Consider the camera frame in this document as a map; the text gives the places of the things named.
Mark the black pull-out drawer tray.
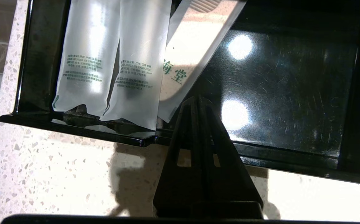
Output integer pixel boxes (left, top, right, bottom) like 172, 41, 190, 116
0, 0, 360, 187

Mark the frosted toothbrush packet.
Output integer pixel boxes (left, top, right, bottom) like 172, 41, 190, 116
100, 0, 172, 131
52, 0, 122, 117

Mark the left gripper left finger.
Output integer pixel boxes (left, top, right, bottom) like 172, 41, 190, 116
153, 96, 204, 218

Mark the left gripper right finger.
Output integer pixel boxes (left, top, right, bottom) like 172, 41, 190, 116
199, 97, 263, 218

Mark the clear comb packet green print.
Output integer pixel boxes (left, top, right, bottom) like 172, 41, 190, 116
158, 0, 248, 123

